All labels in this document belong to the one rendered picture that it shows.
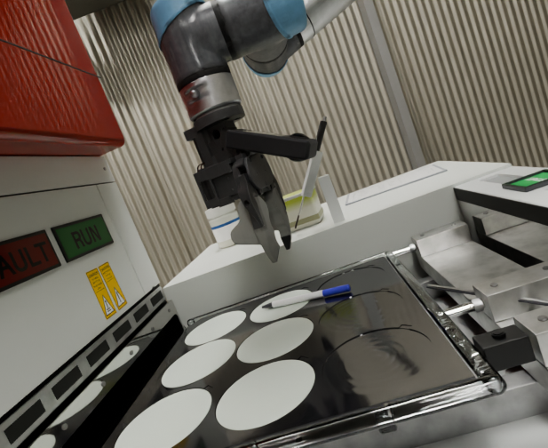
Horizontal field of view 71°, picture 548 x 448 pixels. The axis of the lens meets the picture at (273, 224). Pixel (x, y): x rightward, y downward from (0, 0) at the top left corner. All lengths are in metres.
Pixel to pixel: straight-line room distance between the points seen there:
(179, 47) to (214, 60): 0.04
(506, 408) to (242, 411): 0.23
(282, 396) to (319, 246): 0.34
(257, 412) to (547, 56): 3.30
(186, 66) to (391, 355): 0.41
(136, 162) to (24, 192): 2.26
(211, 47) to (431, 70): 2.58
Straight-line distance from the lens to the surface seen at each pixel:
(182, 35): 0.54
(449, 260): 0.61
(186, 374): 0.51
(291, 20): 0.55
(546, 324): 0.37
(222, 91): 0.52
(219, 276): 0.70
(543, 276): 0.44
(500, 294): 0.43
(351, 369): 0.38
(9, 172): 0.55
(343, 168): 2.76
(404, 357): 0.37
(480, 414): 0.41
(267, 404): 0.38
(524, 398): 0.41
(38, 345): 0.49
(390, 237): 0.68
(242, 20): 0.54
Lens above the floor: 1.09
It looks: 7 degrees down
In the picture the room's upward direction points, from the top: 21 degrees counter-clockwise
